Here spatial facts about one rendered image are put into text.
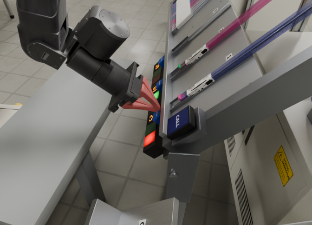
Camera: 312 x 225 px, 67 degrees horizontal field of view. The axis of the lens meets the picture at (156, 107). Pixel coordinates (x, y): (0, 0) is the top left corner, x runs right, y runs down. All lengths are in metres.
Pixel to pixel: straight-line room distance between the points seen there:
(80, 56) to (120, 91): 0.09
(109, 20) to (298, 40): 0.85
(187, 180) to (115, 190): 0.80
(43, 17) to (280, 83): 0.34
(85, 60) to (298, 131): 0.53
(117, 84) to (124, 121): 1.03
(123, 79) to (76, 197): 0.87
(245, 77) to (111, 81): 0.23
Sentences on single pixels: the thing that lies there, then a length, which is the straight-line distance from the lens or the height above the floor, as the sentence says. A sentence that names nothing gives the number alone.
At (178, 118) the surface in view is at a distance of 0.38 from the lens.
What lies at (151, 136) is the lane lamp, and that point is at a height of 0.66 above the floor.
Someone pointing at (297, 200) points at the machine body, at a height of 0.53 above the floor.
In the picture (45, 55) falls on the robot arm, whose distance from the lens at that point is 0.42.
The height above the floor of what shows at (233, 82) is 0.83.
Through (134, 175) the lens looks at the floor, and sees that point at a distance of 1.23.
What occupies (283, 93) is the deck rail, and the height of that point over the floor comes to 0.86.
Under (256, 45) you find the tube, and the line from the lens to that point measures 0.42.
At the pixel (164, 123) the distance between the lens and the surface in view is 0.45.
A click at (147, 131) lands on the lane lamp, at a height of 0.65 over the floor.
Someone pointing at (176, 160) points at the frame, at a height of 0.74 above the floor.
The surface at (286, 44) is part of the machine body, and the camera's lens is 1.05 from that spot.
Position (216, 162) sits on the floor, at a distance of 1.31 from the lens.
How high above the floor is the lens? 1.07
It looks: 44 degrees down
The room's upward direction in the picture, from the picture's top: straight up
